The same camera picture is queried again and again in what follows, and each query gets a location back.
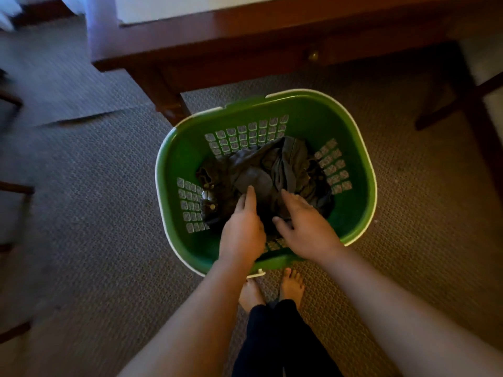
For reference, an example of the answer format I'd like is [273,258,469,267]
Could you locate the dark grey crumpled clothes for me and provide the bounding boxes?
[196,136,336,241]

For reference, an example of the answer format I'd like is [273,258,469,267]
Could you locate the person's right hand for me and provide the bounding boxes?
[272,189,345,265]

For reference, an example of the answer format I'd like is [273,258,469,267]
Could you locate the dark wooden chair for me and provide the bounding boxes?
[0,70,37,344]

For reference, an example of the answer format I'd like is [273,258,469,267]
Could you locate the dark trousers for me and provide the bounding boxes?
[231,299,343,377]

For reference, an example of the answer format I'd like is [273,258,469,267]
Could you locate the green plastic laundry basket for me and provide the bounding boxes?
[155,88,378,280]

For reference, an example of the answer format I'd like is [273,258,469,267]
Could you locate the white bedding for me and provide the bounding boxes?
[0,0,23,32]

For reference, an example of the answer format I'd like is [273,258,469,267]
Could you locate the dark wooden desk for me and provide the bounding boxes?
[90,0,503,210]

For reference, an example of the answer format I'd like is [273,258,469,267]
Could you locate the person's foot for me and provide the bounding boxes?
[238,279,266,313]
[278,268,306,310]

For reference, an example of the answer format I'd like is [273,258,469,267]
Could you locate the person's left foot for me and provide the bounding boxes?
[238,279,266,313]

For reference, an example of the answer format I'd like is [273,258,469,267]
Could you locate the person's right foot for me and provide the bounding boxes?
[278,268,306,310]

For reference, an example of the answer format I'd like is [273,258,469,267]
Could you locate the person's left hand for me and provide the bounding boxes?
[218,185,267,268]

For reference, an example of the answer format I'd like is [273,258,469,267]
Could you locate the person's right forearm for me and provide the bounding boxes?
[318,247,503,377]

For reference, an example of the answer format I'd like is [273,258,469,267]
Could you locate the person's left forearm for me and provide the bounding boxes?
[117,258,253,377]

